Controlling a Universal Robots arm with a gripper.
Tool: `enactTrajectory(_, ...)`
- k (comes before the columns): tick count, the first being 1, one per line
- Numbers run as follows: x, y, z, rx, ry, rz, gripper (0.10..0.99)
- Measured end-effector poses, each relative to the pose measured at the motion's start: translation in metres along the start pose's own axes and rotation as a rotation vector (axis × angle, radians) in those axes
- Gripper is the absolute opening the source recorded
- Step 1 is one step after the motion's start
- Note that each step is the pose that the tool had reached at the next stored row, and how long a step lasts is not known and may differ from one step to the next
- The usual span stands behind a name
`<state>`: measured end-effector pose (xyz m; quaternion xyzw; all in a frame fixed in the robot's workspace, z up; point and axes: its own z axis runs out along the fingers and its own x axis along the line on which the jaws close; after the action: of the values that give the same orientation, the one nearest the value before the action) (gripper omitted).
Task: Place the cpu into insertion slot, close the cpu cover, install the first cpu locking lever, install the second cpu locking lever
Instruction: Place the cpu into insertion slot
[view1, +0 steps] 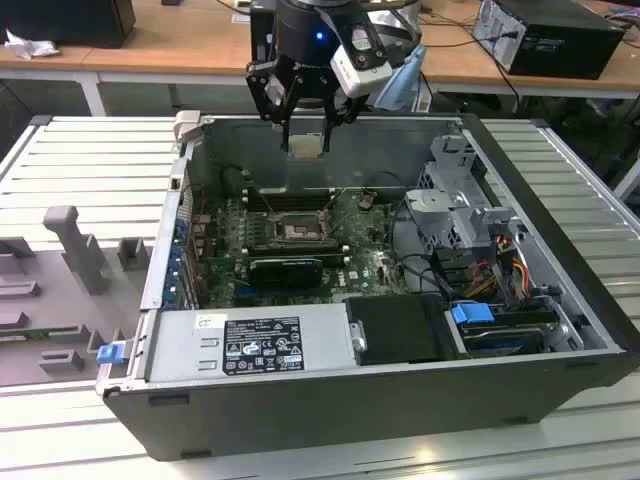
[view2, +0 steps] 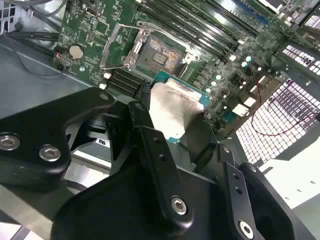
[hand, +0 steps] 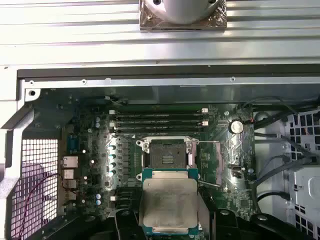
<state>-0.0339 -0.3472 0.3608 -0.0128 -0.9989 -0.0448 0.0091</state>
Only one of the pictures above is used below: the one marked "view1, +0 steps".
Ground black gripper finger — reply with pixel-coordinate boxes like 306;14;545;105
321;74;369;154
244;58;304;153

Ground silver CPU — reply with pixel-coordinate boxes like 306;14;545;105
288;133;324;161

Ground metal wire locking lever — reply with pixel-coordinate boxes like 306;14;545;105
325;187;347;215
253;186;275;215

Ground CPU socket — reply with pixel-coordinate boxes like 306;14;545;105
268;209;332;247

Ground pale blue cloth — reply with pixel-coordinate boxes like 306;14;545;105
374;44;429;112

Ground grey plastic case hinge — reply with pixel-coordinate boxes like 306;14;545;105
171;110;202;152

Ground black rimmed office chair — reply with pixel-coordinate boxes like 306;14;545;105
367;0;434;114

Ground wooden desk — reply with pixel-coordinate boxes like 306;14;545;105
0;0;640;119

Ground green RAM stick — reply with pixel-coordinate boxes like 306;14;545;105
247;243;348;266

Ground green motherboard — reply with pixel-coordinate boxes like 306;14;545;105
197;187;419;311

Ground graphics card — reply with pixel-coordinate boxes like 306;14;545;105
247;256;325;291

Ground blue card retainer strip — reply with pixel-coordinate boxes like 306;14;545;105
166;219;189;309

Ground black box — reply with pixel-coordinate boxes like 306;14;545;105
0;0;137;50

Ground black plastic shroud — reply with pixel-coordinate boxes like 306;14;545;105
344;293;472;366

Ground black desktop computer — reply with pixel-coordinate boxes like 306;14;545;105
471;0;627;81

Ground crumpled white paper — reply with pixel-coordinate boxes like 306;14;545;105
4;26;62;59

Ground blue disk carrier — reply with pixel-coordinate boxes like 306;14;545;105
449;300;557;359

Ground grey power supply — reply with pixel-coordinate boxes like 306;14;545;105
148;301;352;382

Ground hard disk drive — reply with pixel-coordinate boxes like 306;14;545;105
462;324;547;359

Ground grey parts rack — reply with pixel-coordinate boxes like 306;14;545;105
0;204;154;387

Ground blue case latch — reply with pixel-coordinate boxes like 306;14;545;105
96;343;125;367

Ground black grey PC case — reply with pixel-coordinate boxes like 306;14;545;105
96;110;640;464

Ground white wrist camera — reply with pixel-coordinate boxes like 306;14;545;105
329;24;394;99

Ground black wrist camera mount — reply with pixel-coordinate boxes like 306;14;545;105
249;0;278;64

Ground grey metal drive bracket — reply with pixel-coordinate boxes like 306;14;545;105
404;188;454;236

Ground coloured power wires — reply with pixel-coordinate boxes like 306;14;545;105
467;234;532;301

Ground white metal frame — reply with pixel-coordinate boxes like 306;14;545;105
611;158;640;202

